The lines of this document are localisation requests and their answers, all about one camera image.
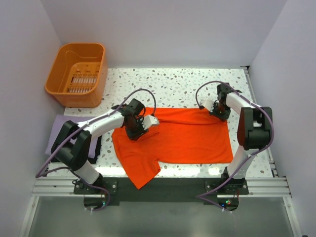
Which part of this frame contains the aluminium front rail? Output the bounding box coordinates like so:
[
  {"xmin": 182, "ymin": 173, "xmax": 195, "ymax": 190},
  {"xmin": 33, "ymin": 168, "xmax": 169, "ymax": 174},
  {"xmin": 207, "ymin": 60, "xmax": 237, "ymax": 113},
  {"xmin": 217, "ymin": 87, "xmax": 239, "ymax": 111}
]
[{"xmin": 31, "ymin": 177, "xmax": 291, "ymax": 198}]

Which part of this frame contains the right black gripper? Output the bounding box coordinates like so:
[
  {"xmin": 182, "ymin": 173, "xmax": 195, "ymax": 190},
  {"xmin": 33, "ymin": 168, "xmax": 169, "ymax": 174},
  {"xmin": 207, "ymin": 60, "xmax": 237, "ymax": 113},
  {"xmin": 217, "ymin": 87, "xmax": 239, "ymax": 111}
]
[{"xmin": 209, "ymin": 102, "xmax": 231, "ymax": 121}]

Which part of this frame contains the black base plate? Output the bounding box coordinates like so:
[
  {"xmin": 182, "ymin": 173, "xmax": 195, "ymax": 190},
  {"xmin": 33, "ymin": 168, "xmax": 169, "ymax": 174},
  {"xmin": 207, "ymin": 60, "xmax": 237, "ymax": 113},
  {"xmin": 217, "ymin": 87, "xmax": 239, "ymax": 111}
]
[{"xmin": 72, "ymin": 177, "xmax": 249, "ymax": 210}]

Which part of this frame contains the orange plastic basket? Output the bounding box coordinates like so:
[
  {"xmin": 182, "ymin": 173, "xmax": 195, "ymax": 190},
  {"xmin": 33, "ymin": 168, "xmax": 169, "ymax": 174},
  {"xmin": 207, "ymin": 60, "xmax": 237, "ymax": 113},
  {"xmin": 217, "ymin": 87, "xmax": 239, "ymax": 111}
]
[{"xmin": 45, "ymin": 42, "xmax": 108, "ymax": 108}]

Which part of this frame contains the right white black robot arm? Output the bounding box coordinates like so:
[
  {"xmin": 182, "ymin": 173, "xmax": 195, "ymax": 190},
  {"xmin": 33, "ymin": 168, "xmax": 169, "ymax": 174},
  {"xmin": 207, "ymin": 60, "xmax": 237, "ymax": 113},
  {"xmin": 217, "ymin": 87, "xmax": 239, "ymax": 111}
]
[{"xmin": 202, "ymin": 82, "xmax": 275, "ymax": 194}]

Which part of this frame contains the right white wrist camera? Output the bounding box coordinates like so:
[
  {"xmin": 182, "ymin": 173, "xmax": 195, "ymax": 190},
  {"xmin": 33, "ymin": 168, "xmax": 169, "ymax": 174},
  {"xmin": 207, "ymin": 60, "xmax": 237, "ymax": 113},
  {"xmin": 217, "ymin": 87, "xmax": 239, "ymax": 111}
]
[{"xmin": 200, "ymin": 99, "xmax": 215, "ymax": 112}]

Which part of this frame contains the folded lavender t shirt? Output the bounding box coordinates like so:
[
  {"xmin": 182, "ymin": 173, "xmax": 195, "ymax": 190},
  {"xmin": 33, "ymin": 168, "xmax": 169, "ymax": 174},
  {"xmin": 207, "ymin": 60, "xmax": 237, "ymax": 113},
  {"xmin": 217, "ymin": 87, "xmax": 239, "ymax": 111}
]
[{"xmin": 44, "ymin": 114, "xmax": 104, "ymax": 158}]

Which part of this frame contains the aluminium table edge rail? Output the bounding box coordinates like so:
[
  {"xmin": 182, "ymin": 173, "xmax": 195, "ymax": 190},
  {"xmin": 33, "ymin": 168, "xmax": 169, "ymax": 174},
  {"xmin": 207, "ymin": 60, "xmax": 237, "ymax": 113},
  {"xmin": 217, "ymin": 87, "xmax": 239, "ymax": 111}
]
[{"xmin": 242, "ymin": 66, "xmax": 279, "ymax": 178}]

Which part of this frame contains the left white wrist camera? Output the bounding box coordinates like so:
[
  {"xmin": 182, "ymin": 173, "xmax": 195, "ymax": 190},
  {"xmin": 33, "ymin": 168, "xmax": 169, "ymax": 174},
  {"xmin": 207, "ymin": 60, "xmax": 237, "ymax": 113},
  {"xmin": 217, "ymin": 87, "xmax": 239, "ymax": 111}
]
[{"xmin": 142, "ymin": 115, "xmax": 159, "ymax": 130}]

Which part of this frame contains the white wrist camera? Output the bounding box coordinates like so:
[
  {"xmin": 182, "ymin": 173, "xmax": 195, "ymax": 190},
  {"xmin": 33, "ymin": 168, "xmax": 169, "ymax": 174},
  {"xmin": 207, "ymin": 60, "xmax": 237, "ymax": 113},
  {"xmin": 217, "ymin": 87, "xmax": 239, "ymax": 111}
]
[
  {"xmin": 142, "ymin": 115, "xmax": 159, "ymax": 130},
  {"xmin": 200, "ymin": 99, "xmax": 215, "ymax": 112}
]

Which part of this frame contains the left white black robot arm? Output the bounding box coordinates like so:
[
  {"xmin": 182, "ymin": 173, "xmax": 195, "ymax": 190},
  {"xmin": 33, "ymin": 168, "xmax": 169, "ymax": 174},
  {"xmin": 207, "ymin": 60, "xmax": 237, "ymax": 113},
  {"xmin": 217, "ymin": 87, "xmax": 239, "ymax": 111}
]
[{"xmin": 51, "ymin": 99, "xmax": 151, "ymax": 194}]

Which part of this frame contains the orange t shirt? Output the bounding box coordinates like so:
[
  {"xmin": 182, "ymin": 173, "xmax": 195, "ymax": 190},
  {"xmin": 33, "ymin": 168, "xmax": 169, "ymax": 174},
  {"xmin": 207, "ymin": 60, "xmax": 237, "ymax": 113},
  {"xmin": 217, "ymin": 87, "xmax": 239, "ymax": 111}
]
[{"xmin": 112, "ymin": 108, "xmax": 233, "ymax": 189}]

